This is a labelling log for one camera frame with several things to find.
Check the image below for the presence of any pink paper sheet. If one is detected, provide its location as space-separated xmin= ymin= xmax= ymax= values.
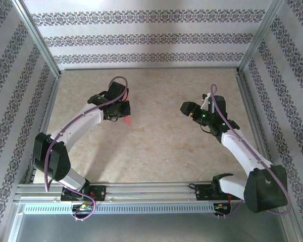
xmin=122 ymin=88 xmax=133 ymax=127

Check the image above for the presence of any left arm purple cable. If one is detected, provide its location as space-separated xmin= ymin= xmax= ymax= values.
xmin=44 ymin=77 xmax=130 ymax=222

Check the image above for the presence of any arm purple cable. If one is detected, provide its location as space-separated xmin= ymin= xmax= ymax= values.
xmin=210 ymin=84 xmax=292 ymax=219
xmin=44 ymin=77 xmax=130 ymax=222

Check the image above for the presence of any thin aluminium rail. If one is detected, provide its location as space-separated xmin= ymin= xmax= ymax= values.
xmin=59 ymin=66 xmax=239 ymax=73

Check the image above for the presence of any aluminium side rail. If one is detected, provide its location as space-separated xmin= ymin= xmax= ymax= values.
xmin=236 ymin=70 xmax=277 ymax=182
xmin=25 ymin=75 xmax=62 ymax=185

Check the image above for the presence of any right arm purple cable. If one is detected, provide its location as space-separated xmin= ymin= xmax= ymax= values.
xmin=210 ymin=84 xmax=292 ymax=219

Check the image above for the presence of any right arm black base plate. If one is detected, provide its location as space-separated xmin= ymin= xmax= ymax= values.
xmin=194 ymin=184 xmax=241 ymax=202

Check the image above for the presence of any long aluminium mounting rail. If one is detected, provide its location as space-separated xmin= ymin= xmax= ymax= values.
xmin=14 ymin=181 xmax=290 ymax=203

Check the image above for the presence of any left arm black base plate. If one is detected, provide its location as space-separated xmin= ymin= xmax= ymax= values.
xmin=60 ymin=185 xmax=107 ymax=202

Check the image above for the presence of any aluminium frame post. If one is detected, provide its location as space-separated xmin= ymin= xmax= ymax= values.
xmin=11 ymin=0 xmax=62 ymax=79
xmin=237 ymin=0 xmax=286 ymax=76

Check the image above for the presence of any slotted grey cable duct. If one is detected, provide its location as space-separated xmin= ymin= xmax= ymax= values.
xmin=22 ymin=203 xmax=216 ymax=215

